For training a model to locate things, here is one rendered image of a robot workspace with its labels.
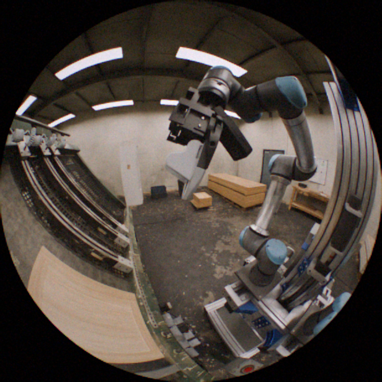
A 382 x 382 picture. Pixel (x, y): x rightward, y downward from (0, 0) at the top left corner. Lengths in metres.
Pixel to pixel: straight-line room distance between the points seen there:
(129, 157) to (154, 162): 1.67
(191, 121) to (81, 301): 0.68
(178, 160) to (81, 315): 0.62
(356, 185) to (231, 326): 1.41
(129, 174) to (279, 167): 3.81
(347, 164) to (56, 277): 1.16
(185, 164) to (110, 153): 5.43
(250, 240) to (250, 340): 1.19
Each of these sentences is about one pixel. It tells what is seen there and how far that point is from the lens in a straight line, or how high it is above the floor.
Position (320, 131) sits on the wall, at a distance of 5.28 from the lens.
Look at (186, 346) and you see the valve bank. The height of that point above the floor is 0.74.
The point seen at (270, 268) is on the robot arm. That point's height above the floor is 1.18.
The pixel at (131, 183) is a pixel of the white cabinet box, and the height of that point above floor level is 0.81.
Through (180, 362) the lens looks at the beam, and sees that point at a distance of 0.75.
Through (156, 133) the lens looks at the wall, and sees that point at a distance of 5.34.
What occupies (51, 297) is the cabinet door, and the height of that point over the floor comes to 1.27.
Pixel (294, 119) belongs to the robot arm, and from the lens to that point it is 0.33.
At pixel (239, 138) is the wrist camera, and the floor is 1.65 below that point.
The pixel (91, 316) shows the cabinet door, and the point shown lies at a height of 1.13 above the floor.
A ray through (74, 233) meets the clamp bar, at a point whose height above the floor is 1.29.
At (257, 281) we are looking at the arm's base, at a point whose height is 1.07.
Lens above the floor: 1.61
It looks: 18 degrees down
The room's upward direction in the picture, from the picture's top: straight up
